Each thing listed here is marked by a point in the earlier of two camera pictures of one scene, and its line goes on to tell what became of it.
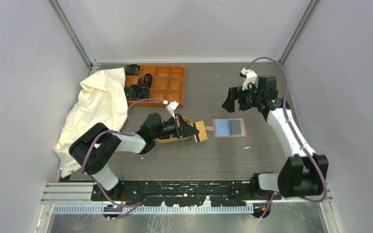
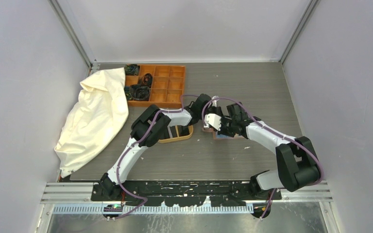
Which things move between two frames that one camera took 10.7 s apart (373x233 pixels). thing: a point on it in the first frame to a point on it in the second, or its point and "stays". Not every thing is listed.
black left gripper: [183, 129] to [218, 110]
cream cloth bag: [103, 100] stays
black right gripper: [233, 94] to [223, 119]
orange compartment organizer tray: [167, 84] stays
